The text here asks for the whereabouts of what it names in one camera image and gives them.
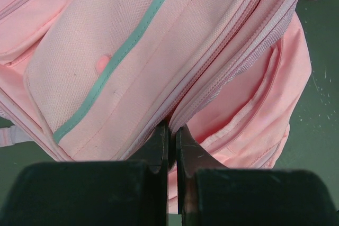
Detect pink student backpack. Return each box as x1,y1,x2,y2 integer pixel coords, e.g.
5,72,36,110
0,0,318,215

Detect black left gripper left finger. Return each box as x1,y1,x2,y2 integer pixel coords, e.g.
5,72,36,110
1,122,169,225

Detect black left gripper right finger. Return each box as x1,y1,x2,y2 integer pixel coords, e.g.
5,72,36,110
175,127,338,225

